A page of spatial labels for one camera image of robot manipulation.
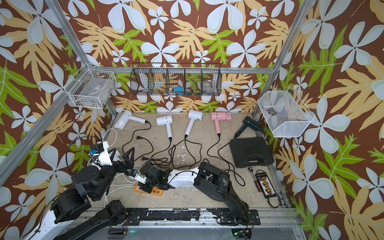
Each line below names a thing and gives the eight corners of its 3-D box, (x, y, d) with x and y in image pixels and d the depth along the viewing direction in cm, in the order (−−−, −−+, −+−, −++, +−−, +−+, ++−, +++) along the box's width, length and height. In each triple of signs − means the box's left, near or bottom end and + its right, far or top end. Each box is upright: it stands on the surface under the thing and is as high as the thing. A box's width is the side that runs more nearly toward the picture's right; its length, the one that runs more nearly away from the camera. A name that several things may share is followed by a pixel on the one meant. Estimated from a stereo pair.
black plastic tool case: (234, 167, 93) (236, 163, 88) (229, 142, 105) (231, 137, 100) (271, 167, 93) (275, 163, 88) (262, 142, 105) (265, 137, 100)
